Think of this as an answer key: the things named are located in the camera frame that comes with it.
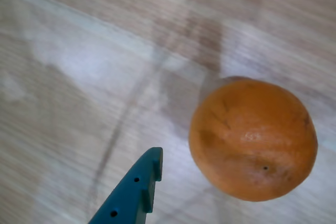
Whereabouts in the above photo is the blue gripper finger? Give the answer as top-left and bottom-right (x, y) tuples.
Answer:
(88, 147), (164, 224)

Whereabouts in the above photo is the dark speckled orange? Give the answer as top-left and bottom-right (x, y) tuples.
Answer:
(188, 76), (319, 202)

